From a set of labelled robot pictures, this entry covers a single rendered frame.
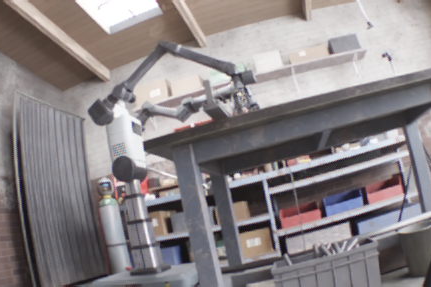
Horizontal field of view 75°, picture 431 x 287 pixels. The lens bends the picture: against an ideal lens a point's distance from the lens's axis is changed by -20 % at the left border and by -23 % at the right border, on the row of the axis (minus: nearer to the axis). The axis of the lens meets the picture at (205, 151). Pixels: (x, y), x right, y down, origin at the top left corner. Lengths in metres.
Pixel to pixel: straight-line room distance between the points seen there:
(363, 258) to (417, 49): 3.45
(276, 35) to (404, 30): 1.76
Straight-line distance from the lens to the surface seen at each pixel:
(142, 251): 2.03
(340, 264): 1.47
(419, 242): 1.57
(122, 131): 2.06
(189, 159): 1.43
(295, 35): 4.30
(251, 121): 1.33
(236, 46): 4.30
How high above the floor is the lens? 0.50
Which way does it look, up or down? 12 degrees up
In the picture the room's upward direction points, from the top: 12 degrees counter-clockwise
